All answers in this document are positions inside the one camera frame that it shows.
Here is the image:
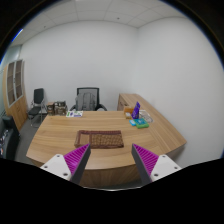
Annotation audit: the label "wooden side desk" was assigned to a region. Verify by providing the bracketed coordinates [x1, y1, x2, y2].
[117, 93, 186, 154]

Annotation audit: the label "wooden bookcase cabinet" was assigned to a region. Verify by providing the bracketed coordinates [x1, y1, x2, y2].
[2, 59, 27, 130]

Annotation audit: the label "black chair at left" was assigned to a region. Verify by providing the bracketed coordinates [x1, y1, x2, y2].
[0, 116, 20, 160]

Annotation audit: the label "black visitor chair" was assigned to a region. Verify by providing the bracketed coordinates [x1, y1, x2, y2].
[27, 88, 46, 128]

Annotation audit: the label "grey backpack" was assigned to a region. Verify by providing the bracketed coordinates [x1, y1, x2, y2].
[76, 92, 96, 111]

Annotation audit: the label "brown boxes on stand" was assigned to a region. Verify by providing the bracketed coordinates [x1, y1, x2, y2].
[47, 101, 67, 116]

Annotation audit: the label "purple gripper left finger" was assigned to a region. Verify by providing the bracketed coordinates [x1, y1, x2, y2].
[41, 144, 91, 184]

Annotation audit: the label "brown patterned towel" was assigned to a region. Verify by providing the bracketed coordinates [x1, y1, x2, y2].
[74, 130, 124, 149]

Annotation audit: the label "white green leaflet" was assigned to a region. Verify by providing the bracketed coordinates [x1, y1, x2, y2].
[66, 111, 83, 118]

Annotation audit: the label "blue small packet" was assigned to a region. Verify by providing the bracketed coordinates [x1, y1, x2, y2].
[129, 120, 136, 126]

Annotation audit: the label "small orange box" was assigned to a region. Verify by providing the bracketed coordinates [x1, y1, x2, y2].
[123, 106, 134, 119]

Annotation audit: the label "green flat box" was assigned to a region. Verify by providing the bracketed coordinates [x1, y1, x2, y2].
[134, 118, 149, 129]

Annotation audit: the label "black mesh office chair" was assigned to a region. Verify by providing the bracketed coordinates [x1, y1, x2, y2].
[71, 87, 106, 111]

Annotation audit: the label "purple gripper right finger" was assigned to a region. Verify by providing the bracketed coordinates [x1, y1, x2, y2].
[131, 144, 181, 184]

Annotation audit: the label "clear plastic bag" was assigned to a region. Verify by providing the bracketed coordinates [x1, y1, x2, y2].
[139, 110, 153, 123]

